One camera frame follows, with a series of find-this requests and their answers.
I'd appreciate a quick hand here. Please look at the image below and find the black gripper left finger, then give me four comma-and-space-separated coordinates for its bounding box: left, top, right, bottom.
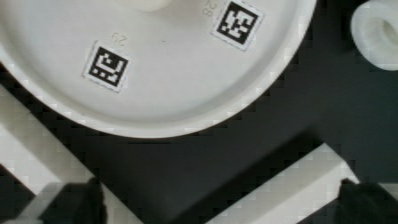
39, 178, 109, 224

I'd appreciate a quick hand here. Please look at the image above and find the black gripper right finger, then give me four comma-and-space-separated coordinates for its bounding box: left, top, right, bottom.
334, 179, 398, 224

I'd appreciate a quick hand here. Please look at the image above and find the white cylindrical table leg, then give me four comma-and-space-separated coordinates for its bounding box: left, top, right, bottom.
350, 0, 398, 71

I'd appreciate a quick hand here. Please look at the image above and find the white round table top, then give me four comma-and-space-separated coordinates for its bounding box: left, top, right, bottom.
0, 0, 317, 139

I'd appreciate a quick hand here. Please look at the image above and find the white U-shaped fence frame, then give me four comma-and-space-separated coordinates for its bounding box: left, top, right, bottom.
0, 84, 398, 224

